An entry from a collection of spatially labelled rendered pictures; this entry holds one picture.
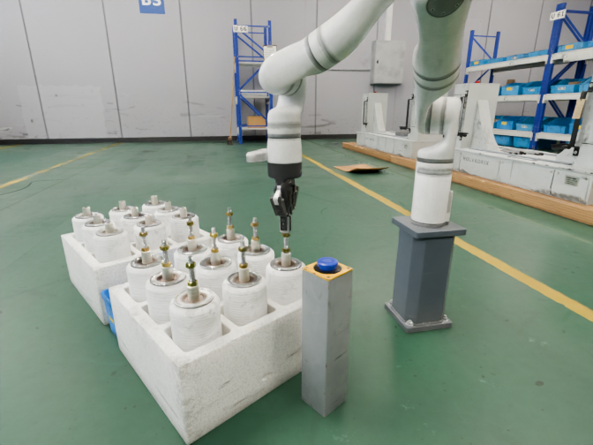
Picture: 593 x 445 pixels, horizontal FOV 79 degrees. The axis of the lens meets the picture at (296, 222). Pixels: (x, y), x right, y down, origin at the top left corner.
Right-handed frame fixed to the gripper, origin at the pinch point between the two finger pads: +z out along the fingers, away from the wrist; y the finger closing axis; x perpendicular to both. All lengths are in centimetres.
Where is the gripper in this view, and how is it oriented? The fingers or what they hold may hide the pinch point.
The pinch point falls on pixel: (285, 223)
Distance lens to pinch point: 81.7
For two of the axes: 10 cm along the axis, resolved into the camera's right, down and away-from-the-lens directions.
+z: 0.1, 9.5, 3.0
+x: -9.5, -0.9, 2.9
